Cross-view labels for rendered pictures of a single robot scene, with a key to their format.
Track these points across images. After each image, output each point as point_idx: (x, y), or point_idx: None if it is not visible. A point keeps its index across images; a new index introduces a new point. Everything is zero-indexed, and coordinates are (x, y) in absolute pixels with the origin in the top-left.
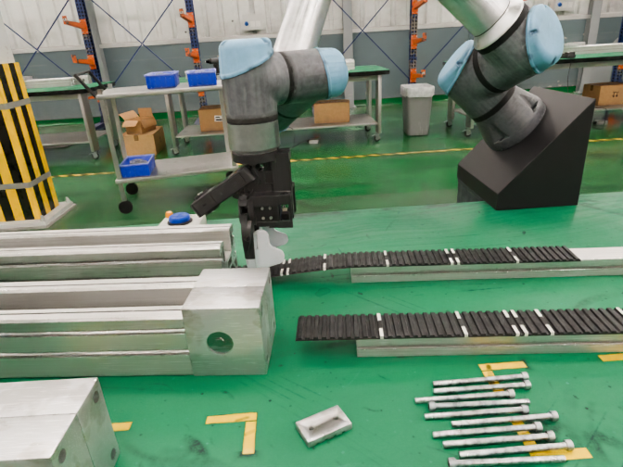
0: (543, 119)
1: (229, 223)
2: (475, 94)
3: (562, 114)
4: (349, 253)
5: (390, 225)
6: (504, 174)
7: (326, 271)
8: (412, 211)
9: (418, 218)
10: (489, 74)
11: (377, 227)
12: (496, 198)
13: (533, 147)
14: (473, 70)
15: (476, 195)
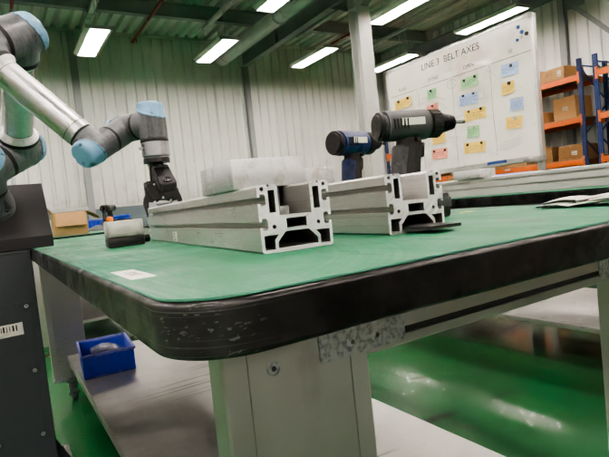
0: (14, 199)
1: (149, 208)
2: (7, 177)
3: (27, 193)
4: (149, 226)
5: (77, 245)
6: (37, 227)
7: (150, 238)
8: (49, 247)
9: (63, 246)
10: (20, 163)
11: (80, 245)
12: (52, 238)
13: (35, 210)
14: (10, 160)
15: (12, 252)
